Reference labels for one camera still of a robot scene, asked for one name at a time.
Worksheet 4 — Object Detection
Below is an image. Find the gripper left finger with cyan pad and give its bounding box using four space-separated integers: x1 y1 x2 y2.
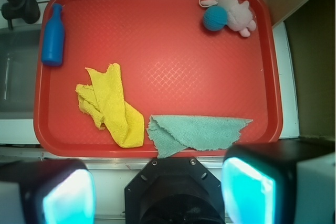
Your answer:
1 159 96 223

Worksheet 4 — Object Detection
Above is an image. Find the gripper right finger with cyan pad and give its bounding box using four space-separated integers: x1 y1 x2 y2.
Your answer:
221 140 335 223

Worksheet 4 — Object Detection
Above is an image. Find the blue yarn ball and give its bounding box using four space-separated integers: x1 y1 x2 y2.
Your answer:
203 6 227 31

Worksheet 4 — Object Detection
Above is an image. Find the yellow cloth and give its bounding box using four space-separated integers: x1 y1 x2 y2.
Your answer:
75 63 144 148

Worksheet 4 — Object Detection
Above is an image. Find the teal green cloth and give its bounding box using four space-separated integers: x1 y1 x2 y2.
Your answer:
146 115 253 158

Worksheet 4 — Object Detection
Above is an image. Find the metal sink basin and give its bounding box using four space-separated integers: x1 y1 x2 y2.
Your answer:
1 25 41 119

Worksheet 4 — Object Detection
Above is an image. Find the blue plastic bottle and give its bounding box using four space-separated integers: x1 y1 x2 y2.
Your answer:
41 4 65 67

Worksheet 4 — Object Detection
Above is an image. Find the red plastic tray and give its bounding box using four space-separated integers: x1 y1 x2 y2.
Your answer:
34 0 282 158

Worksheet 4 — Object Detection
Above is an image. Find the pink plush bunny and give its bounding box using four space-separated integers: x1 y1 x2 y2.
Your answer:
198 0 257 38

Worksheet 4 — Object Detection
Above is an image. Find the black faucet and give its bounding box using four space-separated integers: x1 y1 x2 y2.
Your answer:
1 0 40 30

